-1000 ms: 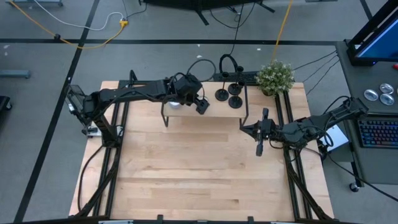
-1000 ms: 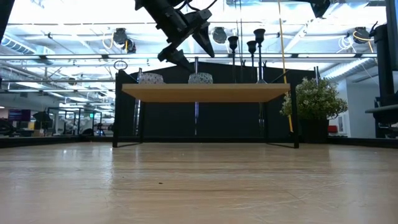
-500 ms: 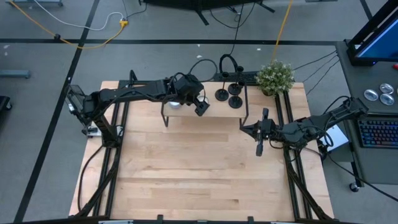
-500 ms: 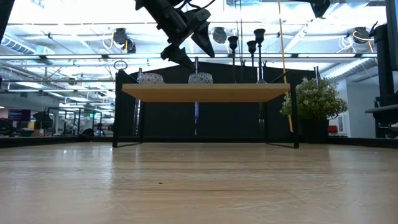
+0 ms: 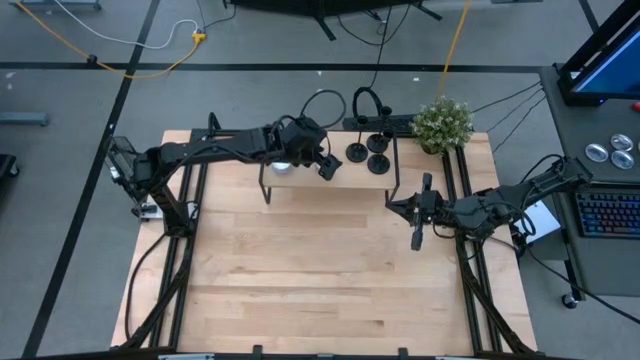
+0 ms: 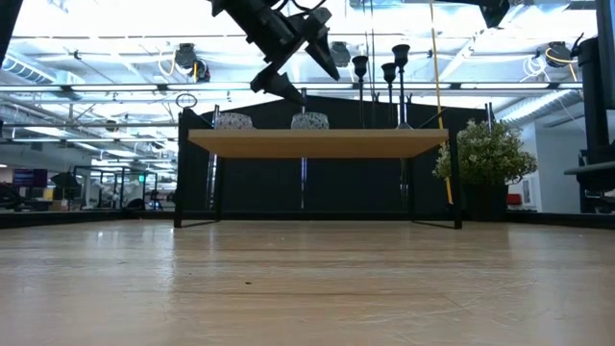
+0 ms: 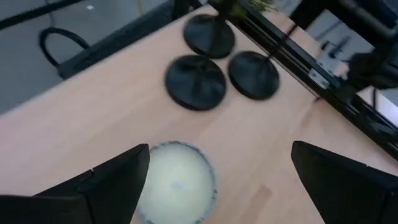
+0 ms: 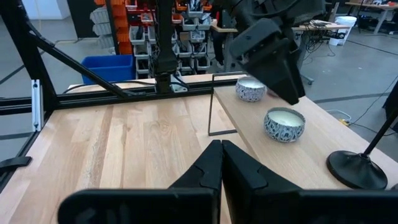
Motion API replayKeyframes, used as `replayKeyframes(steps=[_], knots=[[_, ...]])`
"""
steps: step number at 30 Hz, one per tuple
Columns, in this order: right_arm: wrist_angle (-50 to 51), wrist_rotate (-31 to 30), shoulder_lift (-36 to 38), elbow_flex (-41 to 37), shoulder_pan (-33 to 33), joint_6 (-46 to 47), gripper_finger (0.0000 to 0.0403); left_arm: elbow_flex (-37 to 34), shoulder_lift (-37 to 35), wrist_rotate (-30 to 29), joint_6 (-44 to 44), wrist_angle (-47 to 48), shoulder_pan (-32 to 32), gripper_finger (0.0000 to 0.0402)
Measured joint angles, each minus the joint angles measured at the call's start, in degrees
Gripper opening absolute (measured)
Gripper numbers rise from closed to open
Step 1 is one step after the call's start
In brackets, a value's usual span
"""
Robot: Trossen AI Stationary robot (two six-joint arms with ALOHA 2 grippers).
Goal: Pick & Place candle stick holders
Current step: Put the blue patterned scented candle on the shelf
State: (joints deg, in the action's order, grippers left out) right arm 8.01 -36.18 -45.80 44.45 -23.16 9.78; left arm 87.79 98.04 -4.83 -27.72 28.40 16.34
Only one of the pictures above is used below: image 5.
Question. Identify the black caster wheel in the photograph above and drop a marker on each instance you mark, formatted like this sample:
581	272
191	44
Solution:
569	300

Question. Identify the black board stand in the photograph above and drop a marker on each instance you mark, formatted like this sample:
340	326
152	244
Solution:
320	5

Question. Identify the wooden shelf riser black frame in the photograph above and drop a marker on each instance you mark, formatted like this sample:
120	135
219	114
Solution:
350	177

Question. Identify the white paper sheet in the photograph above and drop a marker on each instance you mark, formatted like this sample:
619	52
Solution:
545	222

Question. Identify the grey floor bar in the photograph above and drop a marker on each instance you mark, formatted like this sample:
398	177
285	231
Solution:
22	118

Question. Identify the black computer monitor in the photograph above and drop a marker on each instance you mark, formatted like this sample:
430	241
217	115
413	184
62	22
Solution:
615	70

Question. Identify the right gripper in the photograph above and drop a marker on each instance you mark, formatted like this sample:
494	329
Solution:
431	210

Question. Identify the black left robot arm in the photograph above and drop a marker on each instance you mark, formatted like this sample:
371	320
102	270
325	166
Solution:
215	147

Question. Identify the black table edge bracket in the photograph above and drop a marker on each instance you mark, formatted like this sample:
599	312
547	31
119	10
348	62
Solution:
402	353
257	351

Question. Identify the silver arm base bracket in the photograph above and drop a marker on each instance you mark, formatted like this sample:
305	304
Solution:
150	212

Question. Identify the black candlestick holder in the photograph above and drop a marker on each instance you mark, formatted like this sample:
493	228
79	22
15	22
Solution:
377	144
379	164
357	153

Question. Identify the small potted green plant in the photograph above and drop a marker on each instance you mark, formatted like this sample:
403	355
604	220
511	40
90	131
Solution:
442	125

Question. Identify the backlit computer keyboard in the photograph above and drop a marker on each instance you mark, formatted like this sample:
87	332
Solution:
610	212

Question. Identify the grey keyboard cart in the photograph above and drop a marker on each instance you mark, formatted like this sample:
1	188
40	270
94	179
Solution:
610	265

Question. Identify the black aluminium frame rails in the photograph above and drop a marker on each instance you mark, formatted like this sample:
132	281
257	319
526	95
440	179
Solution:
185	280
472	300

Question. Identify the black power strip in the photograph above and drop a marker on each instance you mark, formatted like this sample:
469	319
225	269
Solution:
400	125

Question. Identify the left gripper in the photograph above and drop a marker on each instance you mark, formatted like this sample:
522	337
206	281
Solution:
302	140

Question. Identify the blue patterned candle tin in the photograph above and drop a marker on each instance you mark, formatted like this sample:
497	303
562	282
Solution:
281	169

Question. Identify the grey side desk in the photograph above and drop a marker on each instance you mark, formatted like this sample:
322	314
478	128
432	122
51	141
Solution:
580	130

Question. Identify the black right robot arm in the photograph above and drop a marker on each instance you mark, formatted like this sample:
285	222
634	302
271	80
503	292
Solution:
530	190

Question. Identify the small black floor object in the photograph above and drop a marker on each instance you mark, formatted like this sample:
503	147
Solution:
91	58

